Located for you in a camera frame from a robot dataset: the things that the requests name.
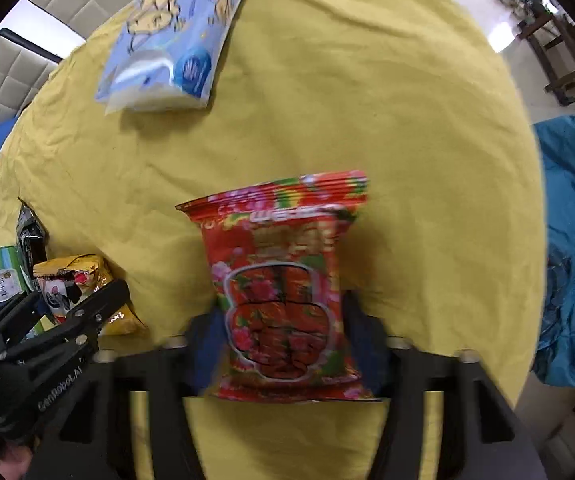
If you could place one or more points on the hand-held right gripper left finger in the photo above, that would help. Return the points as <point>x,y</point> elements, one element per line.
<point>207,355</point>

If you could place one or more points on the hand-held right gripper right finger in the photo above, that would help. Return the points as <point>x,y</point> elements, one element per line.
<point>363,342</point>

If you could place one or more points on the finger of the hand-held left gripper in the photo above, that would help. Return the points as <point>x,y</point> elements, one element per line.
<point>104,302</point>
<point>14,317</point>

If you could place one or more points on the red flowered snack packet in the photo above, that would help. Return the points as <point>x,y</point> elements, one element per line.
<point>282,290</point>

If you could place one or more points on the person's left hand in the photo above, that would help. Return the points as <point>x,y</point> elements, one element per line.
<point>13,462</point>

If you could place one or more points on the yellow snack packet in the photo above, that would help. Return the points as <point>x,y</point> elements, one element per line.
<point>79,280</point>

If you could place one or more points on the black snack packet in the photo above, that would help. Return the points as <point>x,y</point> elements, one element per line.
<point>29,240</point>

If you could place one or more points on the yellow tablecloth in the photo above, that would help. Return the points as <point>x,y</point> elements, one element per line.
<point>342,110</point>

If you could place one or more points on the blue printed tissue pack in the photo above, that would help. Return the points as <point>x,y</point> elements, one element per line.
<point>167,40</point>

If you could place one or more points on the dark wooden furniture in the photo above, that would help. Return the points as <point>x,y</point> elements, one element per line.
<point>560,45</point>

